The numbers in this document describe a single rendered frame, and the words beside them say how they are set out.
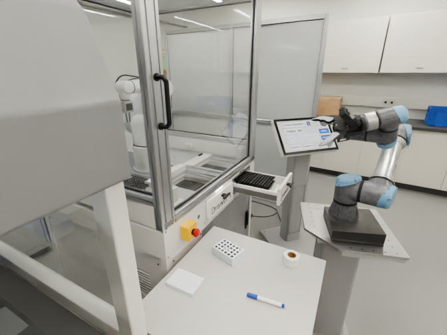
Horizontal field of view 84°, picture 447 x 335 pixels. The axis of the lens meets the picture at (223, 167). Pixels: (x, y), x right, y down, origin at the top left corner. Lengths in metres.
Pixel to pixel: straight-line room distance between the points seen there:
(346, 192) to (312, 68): 1.66
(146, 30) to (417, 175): 3.90
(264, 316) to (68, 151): 0.82
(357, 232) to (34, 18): 1.35
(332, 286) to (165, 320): 1.01
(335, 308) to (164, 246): 1.12
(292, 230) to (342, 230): 1.16
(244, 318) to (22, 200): 0.79
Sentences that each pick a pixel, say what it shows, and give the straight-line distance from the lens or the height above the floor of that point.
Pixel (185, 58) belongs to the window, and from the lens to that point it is 1.06.
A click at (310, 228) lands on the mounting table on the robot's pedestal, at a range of 1.45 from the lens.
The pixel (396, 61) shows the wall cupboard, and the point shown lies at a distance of 4.33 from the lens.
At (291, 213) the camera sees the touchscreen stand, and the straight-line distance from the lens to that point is 2.37.
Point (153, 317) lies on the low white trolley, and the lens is 1.02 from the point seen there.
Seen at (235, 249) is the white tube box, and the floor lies 0.80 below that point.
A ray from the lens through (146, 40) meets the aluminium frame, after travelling 0.88.
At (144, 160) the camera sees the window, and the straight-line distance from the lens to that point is 0.99.
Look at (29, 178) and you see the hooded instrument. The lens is 0.40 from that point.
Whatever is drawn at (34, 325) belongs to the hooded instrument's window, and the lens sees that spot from 0.51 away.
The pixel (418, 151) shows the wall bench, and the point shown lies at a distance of 4.15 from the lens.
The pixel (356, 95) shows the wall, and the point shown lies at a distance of 4.71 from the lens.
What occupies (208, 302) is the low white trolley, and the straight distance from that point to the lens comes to 1.03.
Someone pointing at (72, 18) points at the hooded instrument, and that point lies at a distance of 0.48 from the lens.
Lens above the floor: 1.55
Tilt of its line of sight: 21 degrees down
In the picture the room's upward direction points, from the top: straight up
